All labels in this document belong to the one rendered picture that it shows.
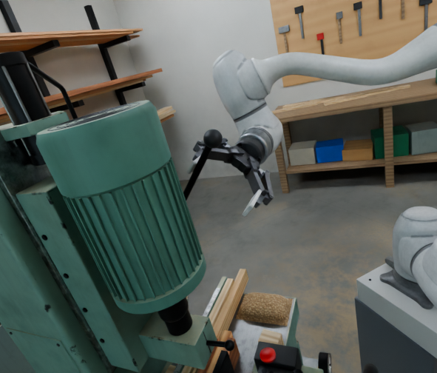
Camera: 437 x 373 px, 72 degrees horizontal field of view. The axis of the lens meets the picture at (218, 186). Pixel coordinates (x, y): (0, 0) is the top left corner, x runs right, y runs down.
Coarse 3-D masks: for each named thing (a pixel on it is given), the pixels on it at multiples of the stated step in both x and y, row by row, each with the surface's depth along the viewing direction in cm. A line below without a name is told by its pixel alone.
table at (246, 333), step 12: (240, 300) 87; (240, 324) 79; (252, 324) 78; (264, 324) 77; (288, 324) 76; (240, 336) 76; (252, 336) 75; (288, 336) 73; (240, 348) 73; (252, 348) 72; (240, 360) 70; (252, 360) 69; (240, 372) 67
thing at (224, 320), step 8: (240, 272) 92; (240, 280) 88; (232, 288) 86; (240, 288) 88; (232, 296) 84; (240, 296) 88; (224, 304) 82; (232, 304) 82; (224, 312) 79; (232, 312) 82; (224, 320) 77; (216, 328) 75; (224, 328) 77; (216, 336) 73
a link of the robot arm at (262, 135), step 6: (246, 132) 76; (252, 132) 75; (258, 132) 75; (264, 132) 77; (240, 138) 76; (258, 138) 74; (264, 138) 74; (270, 138) 77; (264, 144) 74; (270, 144) 76; (270, 150) 77; (264, 156) 76
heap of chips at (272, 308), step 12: (252, 300) 81; (264, 300) 80; (276, 300) 79; (288, 300) 82; (240, 312) 82; (252, 312) 79; (264, 312) 78; (276, 312) 77; (288, 312) 78; (276, 324) 76
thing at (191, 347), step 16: (160, 320) 64; (192, 320) 62; (208, 320) 61; (144, 336) 62; (160, 336) 60; (176, 336) 59; (192, 336) 58; (208, 336) 61; (160, 352) 62; (176, 352) 60; (192, 352) 58; (208, 352) 61
